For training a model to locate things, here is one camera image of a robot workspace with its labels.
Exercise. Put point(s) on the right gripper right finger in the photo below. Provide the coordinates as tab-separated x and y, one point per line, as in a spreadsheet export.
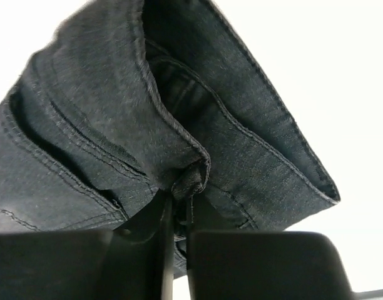
253	265

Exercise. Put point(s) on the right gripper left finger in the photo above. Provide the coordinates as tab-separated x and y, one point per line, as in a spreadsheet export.
133	261

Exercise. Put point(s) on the black trousers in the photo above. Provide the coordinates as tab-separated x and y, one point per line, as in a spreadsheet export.
132	97

